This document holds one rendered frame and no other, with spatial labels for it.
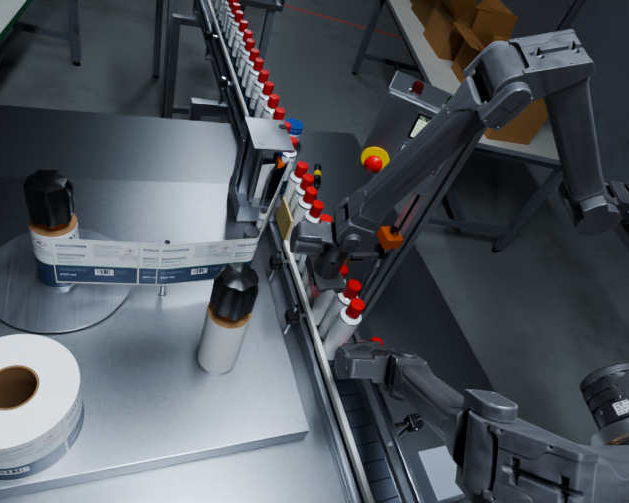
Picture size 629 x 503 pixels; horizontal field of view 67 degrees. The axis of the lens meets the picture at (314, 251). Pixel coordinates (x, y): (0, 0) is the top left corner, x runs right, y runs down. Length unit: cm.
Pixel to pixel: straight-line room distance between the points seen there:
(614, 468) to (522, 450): 8
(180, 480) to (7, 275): 58
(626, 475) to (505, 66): 50
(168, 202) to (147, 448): 69
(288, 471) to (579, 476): 70
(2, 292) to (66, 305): 13
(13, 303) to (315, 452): 72
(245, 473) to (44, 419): 41
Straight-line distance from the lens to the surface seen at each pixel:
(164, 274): 114
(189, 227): 137
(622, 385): 116
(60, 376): 94
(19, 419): 92
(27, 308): 119
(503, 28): 332
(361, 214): 87
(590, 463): 53
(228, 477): 108
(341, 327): 108
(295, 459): 112
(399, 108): 96
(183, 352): 113
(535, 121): 275
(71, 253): 111
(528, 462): 54
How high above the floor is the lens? 185
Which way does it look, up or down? 44 degrees down
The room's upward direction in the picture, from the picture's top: 23 degrees clockwise
